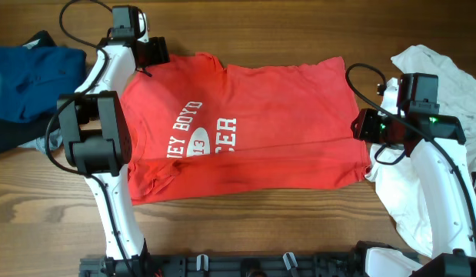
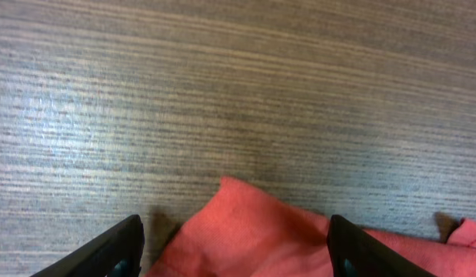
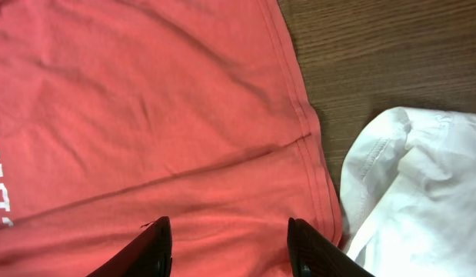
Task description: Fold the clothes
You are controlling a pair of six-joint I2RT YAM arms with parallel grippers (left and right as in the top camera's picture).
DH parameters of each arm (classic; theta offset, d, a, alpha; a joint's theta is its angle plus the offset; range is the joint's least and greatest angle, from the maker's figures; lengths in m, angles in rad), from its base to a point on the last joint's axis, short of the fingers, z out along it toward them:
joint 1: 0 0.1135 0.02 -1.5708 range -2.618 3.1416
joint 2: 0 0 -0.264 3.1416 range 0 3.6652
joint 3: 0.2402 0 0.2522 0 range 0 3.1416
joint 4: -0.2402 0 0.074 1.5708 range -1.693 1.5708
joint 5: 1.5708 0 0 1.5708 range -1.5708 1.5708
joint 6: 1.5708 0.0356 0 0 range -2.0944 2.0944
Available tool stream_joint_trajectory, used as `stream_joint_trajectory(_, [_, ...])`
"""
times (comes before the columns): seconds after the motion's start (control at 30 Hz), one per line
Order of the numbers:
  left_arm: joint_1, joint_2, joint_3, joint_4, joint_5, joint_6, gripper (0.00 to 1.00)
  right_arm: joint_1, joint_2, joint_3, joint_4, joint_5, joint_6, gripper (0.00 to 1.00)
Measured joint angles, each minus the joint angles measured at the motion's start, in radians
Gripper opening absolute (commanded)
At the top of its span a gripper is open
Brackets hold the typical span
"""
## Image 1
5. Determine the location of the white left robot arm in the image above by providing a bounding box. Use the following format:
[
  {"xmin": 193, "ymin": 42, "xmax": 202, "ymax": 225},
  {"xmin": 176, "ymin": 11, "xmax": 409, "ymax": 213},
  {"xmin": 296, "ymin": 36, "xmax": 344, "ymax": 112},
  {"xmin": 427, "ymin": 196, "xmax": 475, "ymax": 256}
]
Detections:
[{"xmin": 58, "ymin": 37, "xmax": 169, "ymax": 262}]

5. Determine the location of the black folded garment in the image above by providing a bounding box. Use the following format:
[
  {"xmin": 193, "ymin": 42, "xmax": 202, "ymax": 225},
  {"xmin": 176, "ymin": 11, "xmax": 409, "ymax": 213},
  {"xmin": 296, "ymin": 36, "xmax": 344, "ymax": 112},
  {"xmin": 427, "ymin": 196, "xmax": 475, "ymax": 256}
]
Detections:
[{"xmin": 0, "ymin": 30, "xmax": 63, "ymax": 153}]

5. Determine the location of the red printed t-shirt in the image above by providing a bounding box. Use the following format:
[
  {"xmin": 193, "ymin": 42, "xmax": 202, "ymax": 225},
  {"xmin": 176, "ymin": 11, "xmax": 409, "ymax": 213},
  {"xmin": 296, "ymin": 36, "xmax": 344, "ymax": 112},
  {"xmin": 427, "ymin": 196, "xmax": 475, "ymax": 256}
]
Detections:
[{"xmin": 121, "ymin": 53, "xmax": 370, "ymax": 205}]

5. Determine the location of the white garment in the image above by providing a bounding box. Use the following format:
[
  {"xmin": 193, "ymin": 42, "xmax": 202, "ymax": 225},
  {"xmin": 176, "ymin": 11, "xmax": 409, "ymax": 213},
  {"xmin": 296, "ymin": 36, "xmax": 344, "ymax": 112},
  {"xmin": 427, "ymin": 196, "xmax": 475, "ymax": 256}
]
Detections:
[{"xmin": 367, "ymin": 45, "xmax": 476, "ymax": 258}]

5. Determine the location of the blue folded garment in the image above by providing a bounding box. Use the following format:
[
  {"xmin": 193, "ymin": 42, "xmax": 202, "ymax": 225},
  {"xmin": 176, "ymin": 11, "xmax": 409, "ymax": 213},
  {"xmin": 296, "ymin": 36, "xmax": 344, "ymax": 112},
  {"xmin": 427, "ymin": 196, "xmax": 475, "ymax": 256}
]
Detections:
[{"xmin": 0, "ymin": 46, "xmax": 86, "ymax": 123}]

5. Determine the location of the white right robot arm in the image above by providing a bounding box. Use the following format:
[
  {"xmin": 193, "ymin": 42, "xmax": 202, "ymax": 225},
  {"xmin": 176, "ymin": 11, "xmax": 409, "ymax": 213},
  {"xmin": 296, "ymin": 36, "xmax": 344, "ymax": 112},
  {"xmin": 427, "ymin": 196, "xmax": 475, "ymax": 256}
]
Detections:
[{"xmin": 351, "ymin": 108, "xmax": 476, "ymax": 276}]

